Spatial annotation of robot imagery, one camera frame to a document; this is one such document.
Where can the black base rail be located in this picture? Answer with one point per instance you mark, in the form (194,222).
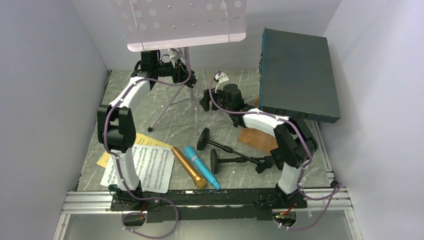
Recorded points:
(208,204)

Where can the dark teal tilted board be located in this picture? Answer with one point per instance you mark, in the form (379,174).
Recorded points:
(297,77)

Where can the blue microphone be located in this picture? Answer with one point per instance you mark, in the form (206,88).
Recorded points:
(194,157)

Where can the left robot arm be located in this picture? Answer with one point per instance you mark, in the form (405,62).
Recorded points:
(115,123)

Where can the black microphone stand upper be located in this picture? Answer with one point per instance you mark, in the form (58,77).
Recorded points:
(203,140)

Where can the gold microphone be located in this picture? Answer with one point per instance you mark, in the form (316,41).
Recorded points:
(199,181)

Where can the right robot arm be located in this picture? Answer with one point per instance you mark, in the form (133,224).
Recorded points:
(296,144)

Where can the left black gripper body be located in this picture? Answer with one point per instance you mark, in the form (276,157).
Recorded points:
(168,71)

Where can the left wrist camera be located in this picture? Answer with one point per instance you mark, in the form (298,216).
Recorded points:
(175,55)

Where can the yellow paper sheet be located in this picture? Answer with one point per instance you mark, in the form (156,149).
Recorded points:
(140,139)

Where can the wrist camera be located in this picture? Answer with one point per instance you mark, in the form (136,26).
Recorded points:
(221,80)
(175,55)

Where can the black microphone stand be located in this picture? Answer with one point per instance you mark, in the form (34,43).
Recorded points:
(203,140)
(215,162)

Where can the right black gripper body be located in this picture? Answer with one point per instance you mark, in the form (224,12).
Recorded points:
(219,99)

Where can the lilac music stand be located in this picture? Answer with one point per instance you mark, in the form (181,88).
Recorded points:
(151,25)

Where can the black microphone stand lower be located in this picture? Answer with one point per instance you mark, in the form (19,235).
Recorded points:
(215,162)

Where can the white sheet music page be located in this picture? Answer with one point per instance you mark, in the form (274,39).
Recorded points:
(150,166)

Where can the wooden base board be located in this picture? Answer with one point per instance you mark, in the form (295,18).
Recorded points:
(258,140)

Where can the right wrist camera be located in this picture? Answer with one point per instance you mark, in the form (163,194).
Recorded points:
(221,80)

